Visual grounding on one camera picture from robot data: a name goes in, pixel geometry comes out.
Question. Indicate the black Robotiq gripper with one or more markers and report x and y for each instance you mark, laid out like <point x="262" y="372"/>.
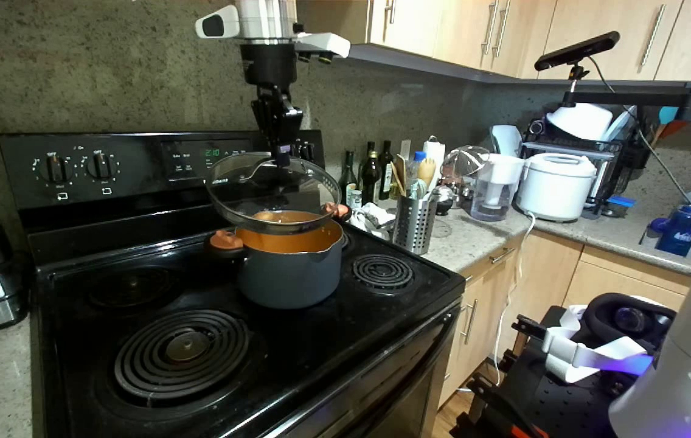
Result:
<point x="274" y="99"/>

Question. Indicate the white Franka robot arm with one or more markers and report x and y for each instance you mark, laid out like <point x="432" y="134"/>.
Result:
<point x="688" y="366"/>

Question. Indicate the grey pot with orange interior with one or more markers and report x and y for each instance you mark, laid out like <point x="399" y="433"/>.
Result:
<point x="287" y="277"/>

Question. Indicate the black electric stove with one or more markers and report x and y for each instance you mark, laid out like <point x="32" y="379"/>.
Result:
<point x="298" y="350"/>

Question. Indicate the dark glass bottle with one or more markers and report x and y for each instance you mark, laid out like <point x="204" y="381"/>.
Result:
<point x="346" y="173"/>
<point x="386" y="166"/>
<point x="370" y="173"/>

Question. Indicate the white crumpled paper towel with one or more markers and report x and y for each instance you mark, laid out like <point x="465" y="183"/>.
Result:
<point x="376" y="221"/>

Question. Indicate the perforated metal utensil holder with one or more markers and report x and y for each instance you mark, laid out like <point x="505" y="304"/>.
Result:
<point x="418" y="228"/>

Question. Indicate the white plastic bottle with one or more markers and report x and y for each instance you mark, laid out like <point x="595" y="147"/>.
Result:
<point x="433" y="155"/>

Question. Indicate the small black coil burner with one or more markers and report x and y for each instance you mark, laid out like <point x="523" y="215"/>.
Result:
<point x="382" y="271"/>
<point x="129" y="290"/>

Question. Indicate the clear glass jar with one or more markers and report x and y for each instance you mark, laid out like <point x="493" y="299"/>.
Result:
<point x="458" y="172"/>

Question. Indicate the white water filter pitcher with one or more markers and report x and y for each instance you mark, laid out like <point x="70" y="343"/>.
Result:
<point x="494" y="190"/>

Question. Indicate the large black coil burner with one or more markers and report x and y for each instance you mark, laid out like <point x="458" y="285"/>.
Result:
<point x="184" y="355"/>

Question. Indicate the pale blue jug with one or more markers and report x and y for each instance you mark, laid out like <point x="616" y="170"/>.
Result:
<point x="506" y="139"/>

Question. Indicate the light wood upper cabinet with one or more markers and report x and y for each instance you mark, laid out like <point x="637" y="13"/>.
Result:
<point x="523" y="34"/>

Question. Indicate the light wood cabinet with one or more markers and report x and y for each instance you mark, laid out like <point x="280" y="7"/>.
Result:
<point x="548" y="277"/>
<point x="523" y="34"/>

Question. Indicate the white rice cooker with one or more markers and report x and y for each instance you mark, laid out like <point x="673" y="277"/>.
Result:
<point x="555" y="190"/>

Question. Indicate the light wood lower cabinet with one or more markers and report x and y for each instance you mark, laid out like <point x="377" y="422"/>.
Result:
<point x="548" y="277"/>

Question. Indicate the white plate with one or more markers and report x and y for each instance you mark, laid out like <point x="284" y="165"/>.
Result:
<point x="581" y="124"/>

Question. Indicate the black dish rack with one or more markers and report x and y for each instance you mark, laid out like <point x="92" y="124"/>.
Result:
<point x="616" y="166"/>

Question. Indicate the black robot cart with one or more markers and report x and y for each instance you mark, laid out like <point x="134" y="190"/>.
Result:
<point x="540" y="406"/>

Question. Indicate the white VR headset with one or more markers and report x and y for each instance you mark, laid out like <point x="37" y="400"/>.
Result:
<point x="605" y="343"/>

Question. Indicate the blue plastic bottle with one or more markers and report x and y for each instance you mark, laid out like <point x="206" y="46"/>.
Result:
<point x="678" y="229"/>

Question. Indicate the black camera tripod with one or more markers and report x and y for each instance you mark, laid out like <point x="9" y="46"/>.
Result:
<point x="577" y="82"/>

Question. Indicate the black stereo camera bar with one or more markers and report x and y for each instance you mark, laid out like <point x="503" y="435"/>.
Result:
<point x="577" y="51"/>

